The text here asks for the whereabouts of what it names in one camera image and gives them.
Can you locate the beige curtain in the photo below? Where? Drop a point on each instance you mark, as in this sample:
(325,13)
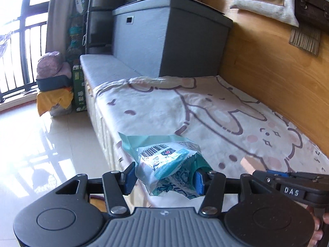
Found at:
(61,18)

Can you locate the dark wooden chest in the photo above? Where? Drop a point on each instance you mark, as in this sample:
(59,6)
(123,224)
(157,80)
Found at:
(312,10)

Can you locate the grey fabric storage box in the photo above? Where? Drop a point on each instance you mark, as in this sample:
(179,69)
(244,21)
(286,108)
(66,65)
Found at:
(185,38)

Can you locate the printed cartoon blanket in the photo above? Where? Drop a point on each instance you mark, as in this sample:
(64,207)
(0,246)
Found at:
(205,108)

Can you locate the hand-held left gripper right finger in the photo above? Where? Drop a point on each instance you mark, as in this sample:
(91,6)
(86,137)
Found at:
(199,184)

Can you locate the plastic bottles pack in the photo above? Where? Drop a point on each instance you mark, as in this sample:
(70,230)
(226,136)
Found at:
(75,38)

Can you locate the grey bench cushion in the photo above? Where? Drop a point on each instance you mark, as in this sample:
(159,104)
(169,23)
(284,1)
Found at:
(102,67)

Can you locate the teal white wrapper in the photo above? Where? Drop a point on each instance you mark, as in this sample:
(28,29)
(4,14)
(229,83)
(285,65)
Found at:
(164,164)

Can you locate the person's right hand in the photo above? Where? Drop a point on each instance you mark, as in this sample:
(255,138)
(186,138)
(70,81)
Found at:
(318,236)

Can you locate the black balcony railing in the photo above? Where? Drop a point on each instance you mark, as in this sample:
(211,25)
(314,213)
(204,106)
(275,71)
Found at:
(12,94)

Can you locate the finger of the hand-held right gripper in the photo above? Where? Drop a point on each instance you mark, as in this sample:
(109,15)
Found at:
(277,173)

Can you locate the white green packet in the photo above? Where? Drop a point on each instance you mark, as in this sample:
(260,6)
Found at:
(81,0)

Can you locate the green carton box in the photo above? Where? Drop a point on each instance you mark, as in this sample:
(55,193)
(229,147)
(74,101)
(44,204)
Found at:
(79,90)

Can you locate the pink cloth bundle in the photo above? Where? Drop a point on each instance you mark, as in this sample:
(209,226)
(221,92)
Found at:
(51,63)

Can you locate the black window frame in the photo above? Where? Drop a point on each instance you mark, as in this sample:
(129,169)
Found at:
(27,18)

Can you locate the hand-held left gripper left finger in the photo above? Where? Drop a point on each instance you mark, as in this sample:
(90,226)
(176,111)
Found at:
(129,180)

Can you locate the black shelf unit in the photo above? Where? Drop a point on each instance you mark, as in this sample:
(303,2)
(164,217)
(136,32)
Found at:
(102,18)

